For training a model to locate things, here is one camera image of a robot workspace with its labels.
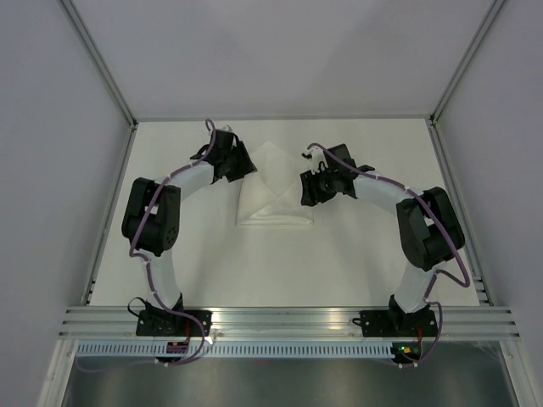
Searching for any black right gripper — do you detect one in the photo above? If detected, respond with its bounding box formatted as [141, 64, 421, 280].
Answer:
[299, 165, 338, 207]

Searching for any white cloth napkin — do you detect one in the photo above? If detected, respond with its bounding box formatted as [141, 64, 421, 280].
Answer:
[237, 142, 313, 227]

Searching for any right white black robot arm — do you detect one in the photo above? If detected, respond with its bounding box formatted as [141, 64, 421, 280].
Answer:
[300, 142, 470, 335]

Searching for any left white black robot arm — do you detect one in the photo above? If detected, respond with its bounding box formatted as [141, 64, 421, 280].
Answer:
[121, 129, 257, 336]

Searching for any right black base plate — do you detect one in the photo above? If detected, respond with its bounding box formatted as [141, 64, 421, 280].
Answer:
[351, 309, 438, 338]

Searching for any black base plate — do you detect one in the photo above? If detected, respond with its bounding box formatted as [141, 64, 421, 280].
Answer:
[351, 309, 438, 338]
[136, 308, 212, 337]

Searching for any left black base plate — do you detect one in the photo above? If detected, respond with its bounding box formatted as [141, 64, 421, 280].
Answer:
[136, 308, 212, 337]

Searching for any left aluminium frame post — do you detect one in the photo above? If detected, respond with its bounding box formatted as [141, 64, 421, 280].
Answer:
[59, 0, 137, 130]

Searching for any aluminium frame post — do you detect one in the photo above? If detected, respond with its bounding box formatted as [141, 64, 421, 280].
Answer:
[59, 0, 137, 130]
[427, 0, 509, 126]

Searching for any white slotted cable duct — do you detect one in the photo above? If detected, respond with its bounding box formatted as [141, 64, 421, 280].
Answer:
[76, 341, 394, 359]

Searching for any aluminium front rail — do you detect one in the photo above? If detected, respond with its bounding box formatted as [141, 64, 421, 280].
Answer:
[59, 306, 520, 341]

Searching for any right aluminium frame post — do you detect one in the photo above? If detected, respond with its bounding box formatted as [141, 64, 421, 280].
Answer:
[427, 0, 509, 126]

